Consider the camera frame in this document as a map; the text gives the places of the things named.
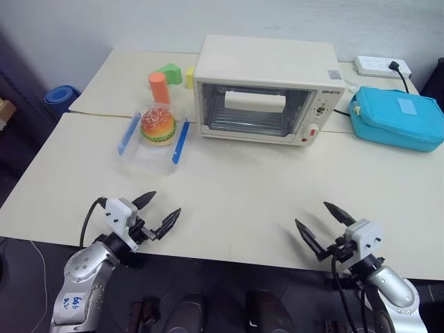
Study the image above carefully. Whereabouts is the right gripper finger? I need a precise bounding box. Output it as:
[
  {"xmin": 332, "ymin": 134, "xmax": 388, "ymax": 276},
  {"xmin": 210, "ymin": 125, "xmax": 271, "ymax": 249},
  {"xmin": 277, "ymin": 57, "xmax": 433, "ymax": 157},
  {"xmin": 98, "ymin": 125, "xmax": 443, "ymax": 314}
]
[
  {"xmin": 294, "ymin": 218, "xmax": 334, "ymax": 262},
  {"xmin": 323, "ymin": 201, "xmax": 358, "ymax": 228}
]

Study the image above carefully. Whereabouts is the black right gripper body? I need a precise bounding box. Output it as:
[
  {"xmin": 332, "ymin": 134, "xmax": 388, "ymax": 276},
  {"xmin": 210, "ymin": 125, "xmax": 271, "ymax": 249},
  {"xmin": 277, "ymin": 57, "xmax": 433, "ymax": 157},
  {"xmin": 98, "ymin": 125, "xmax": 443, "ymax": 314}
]
[{"xmin": 325, "ymin": 236, "xmax": 357, "ymax": 274}]

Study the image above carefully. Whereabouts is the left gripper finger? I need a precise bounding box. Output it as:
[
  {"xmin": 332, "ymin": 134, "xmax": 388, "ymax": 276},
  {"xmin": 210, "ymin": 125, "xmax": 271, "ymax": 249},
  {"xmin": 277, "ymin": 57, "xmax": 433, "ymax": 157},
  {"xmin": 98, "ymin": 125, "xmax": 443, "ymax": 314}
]
[
  {"xmin": 133, "ymin": 190, "xmax": 157, "ymax": 210},
  {"xmin": 151, "ymin": 207, "xmax": 182, "ymax": 241}
]

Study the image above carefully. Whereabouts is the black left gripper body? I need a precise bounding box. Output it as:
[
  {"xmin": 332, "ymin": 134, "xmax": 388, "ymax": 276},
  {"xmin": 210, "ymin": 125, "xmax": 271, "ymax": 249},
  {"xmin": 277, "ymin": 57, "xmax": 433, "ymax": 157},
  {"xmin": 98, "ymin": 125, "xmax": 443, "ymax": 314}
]
[{"xmin": 129, "ymin": 216, "xmax": 161, "ymax": 246}]

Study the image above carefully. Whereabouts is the cream toaster oven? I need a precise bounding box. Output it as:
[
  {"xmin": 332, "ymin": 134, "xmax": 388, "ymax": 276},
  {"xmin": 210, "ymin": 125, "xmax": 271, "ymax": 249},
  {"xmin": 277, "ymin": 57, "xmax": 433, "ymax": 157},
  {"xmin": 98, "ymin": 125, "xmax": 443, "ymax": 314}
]
[{"xmin": 192, "ymin": 34, "xmax": 347, "ymax": 148}]

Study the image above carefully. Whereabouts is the clear container with blue clips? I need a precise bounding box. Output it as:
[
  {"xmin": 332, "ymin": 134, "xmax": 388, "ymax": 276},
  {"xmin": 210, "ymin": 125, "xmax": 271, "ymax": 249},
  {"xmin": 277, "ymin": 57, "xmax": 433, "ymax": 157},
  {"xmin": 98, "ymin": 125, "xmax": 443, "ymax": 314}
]
[{"xmin": 115, "ymin": 100, "xmax": 191, "ymax": 177}]

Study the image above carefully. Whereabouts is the toy hamburger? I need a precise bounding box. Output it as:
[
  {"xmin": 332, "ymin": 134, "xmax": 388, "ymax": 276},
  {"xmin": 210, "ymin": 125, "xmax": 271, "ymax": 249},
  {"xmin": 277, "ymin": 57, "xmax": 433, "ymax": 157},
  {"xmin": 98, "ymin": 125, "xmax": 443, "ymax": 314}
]
[{"xmin": 139, "ymin": 108, "xmax": 176, "ymax": 147}]

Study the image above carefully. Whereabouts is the dark rounded shape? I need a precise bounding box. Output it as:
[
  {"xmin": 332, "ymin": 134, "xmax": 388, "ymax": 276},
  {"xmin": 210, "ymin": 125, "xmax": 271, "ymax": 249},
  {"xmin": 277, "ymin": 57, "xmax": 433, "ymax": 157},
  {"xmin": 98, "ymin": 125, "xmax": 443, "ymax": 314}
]
[
  {"xmin": 162, "ymin": 293, "xmax": 206, "ymax": 333},
  {"xmin": 244, "ymin": 289, "xmax": 296, "ymax": 333}
]

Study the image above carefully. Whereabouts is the blue fabric lunch bag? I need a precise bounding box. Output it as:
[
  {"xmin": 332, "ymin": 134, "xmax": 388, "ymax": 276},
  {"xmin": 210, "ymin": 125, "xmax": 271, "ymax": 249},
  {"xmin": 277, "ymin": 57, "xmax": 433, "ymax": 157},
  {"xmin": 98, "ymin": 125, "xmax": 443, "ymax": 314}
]
[{"xmin": 348, "ymin": 86, "xmax": 444, "ymax": 153}]

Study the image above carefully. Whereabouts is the orange cylinder block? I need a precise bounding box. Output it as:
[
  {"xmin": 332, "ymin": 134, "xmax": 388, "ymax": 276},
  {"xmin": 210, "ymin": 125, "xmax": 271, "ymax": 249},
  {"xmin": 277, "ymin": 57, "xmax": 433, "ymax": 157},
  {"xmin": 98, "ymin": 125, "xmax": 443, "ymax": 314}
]
[{"xmin": 148, "ymin": 71, "xmax": 172, "ymax": 105}]

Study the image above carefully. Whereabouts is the green foam block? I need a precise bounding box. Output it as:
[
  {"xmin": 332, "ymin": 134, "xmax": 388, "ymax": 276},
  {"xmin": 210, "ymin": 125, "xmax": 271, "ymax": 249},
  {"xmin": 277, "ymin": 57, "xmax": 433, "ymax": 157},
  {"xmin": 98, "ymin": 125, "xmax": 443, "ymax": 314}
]
[{"xmin": 155, "ymin": 62, "xmax": 184, "ymax": 86}]

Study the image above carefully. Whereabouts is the white power strip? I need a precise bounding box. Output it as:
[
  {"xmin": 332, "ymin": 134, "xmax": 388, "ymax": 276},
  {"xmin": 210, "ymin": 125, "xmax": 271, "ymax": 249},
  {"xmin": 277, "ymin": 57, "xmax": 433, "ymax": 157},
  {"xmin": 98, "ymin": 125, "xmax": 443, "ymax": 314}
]
[{"xmin": 353, "ymin": 55, "xmax": 413, "ymax": 79}]

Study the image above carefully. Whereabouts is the brown cardboard box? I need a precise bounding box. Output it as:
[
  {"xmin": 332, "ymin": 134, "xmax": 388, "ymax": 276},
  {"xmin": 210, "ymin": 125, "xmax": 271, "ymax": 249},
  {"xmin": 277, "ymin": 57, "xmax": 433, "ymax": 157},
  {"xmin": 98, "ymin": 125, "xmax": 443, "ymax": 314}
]
[{"xmin": 0, "ymin": 98, "xmax": 17, "ymax": 131}]

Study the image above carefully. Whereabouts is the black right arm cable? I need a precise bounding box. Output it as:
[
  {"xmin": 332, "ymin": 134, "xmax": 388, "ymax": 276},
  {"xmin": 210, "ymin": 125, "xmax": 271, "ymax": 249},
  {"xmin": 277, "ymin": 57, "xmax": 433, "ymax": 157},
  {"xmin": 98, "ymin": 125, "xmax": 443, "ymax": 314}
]
[{"xmin": 330, "ymin": 253, "xmax": 370, "ymax": 333}]

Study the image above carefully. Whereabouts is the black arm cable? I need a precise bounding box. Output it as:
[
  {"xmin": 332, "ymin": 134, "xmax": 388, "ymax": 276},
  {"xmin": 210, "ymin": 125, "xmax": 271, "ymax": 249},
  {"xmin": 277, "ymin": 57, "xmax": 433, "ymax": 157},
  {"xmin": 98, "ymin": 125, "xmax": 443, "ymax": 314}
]
[
  {"xmin": 79, "ymin": 197, "xmax": 107, "ymax": 248},
  {"xmin": 330, "ymin": 253, "xmax": 370, "ymax": 333}
]

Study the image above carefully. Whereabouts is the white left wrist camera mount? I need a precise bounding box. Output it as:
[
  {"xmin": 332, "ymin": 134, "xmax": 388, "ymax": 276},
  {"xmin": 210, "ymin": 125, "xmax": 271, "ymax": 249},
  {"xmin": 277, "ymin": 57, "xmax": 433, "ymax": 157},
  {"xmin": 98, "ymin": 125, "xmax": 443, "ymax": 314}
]
[{"xmin": 105, "ymin": 197, "xmax": 139, "ymax": 251}]

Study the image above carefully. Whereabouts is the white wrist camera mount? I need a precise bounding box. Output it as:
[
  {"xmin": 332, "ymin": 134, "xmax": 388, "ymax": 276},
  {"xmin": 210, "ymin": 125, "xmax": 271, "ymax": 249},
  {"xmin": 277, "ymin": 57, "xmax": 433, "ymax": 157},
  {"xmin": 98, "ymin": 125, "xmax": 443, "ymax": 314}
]
[
  {"xmin": 105, "ymin": 197, "xmax": 139, "ymax": 251},
  {"xmin": 343, "ymin": 218, "xmax": 384, "ymax": 270}
]

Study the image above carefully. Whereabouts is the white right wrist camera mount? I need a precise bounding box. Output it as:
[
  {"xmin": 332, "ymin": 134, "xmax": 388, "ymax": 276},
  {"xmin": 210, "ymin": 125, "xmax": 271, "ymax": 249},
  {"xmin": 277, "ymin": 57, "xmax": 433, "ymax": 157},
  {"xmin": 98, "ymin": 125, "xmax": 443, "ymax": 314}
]
[{"xmin": 343, "ymin": 218, "xmax": 384, "ymax": 270}]

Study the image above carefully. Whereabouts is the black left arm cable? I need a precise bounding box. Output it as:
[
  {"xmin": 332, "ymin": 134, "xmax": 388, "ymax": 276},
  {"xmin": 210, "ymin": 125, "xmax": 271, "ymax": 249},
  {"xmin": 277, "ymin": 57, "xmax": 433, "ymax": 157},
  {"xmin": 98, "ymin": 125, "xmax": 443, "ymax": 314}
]
[{"xmin": 79, "ymin": 197, "xmax": 107, "ymax": 248}]

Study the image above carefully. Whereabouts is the thin white cable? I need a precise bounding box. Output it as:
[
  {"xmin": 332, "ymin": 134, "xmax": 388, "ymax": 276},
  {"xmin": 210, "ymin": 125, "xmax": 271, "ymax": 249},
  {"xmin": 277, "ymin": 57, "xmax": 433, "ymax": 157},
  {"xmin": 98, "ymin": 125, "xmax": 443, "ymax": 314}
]
[{"xmin": 28, "ymin": 238, "xmax": 53, "ymax": 308}]

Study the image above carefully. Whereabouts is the black plug with cable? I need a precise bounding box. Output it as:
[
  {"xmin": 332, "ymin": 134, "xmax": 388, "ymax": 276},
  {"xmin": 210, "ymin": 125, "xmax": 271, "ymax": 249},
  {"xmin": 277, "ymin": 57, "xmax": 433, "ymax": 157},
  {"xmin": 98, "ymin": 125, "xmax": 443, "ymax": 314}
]
[{"xmin": 388, "ymin": 61, "xmax": 420, "ymax": 95}]

